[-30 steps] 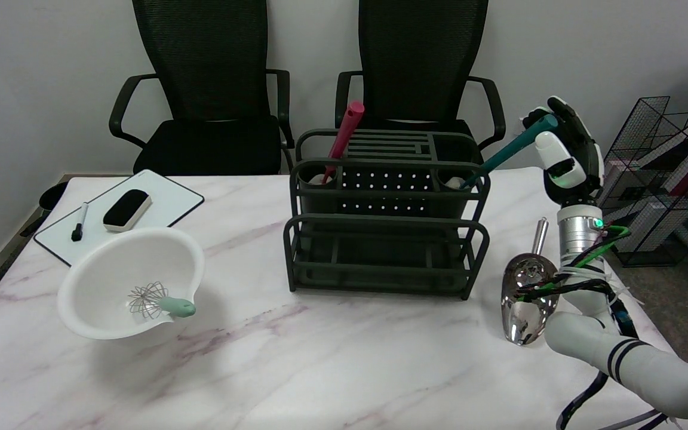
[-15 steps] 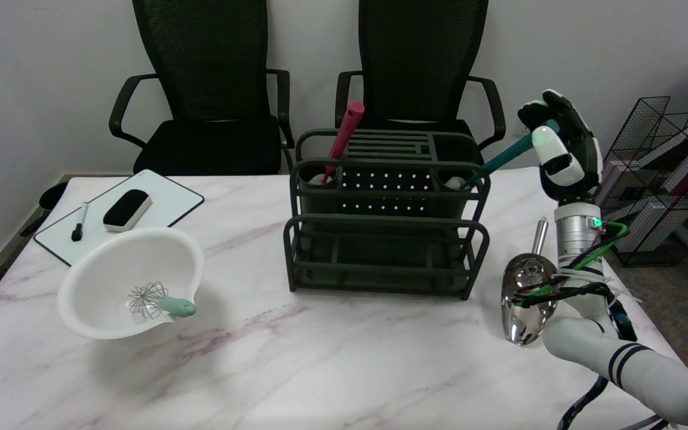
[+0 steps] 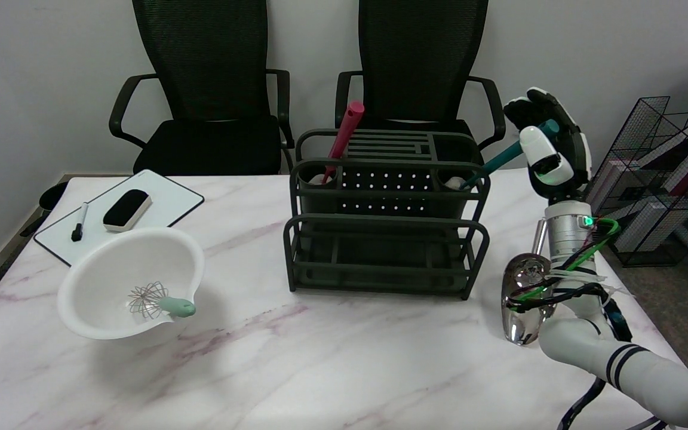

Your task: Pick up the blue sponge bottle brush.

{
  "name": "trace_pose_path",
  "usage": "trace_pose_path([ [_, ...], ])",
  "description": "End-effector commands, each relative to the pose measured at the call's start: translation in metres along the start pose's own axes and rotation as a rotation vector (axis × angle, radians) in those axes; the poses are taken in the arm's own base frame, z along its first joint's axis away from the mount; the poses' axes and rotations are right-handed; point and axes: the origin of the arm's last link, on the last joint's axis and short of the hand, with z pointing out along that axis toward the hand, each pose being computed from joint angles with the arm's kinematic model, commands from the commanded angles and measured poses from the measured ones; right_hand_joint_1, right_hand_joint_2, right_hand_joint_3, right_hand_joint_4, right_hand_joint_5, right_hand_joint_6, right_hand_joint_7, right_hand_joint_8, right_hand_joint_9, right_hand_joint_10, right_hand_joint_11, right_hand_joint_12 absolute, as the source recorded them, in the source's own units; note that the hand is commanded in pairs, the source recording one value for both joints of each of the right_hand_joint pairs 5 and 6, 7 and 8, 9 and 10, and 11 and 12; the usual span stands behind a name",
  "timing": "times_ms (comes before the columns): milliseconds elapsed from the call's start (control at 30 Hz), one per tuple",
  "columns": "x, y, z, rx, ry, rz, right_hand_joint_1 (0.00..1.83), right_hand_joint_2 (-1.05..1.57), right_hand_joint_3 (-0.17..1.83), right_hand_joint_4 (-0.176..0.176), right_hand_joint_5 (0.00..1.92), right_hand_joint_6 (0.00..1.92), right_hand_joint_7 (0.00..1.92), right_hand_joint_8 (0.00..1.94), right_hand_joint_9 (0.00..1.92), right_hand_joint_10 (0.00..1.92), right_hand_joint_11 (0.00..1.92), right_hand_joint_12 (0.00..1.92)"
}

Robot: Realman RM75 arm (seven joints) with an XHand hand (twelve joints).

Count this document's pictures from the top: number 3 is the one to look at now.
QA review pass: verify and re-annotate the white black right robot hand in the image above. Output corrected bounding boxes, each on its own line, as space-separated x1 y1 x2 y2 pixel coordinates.
502 87 593 204

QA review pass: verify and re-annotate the blue sponge bottle brush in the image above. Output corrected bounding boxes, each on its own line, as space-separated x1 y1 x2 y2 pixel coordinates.
444 119 560 191

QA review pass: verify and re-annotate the red sponge bottle brush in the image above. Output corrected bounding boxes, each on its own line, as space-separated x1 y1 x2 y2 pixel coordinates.
311 100 365 185

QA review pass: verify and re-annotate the grey white book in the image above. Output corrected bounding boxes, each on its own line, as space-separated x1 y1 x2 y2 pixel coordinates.
586 156 640 210

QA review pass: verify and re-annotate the shiny steel ladle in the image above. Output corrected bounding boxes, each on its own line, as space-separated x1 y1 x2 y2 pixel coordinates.
501 218 554 346

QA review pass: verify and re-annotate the black mesh office chair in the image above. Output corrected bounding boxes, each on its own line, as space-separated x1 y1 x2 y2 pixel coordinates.
109 0 295 176
335 0 507 174

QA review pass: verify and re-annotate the dark green dish rack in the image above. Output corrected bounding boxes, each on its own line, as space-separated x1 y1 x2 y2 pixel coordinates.
283 128 491 300

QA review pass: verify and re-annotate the small white whiteboard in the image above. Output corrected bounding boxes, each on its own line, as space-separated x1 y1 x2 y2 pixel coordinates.
33 170 205 267

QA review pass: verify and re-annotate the black white board eraser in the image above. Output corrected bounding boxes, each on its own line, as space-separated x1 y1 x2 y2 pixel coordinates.
103 189 153 233

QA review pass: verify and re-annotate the white plastic bowl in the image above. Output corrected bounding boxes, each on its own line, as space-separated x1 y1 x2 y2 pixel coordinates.
57 227 205 341

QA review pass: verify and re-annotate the black whiteboard marker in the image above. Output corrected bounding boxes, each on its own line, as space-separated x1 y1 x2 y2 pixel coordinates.
71 202 90 242

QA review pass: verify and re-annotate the black round floor object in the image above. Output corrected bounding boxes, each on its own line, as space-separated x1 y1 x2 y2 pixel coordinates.
19 181 70 238

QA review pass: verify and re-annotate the green robot cable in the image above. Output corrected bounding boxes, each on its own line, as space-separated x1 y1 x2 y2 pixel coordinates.
508 218 619 299

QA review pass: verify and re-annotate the black wire book rack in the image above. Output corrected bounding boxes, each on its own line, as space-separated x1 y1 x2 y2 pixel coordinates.
580 96 688 268

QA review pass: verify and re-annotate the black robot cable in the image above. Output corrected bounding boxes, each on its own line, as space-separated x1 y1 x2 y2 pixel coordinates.
556 361 688 430

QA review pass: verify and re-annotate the wire whisk green handle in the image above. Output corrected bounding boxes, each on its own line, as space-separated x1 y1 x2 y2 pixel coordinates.
128 282 197 320

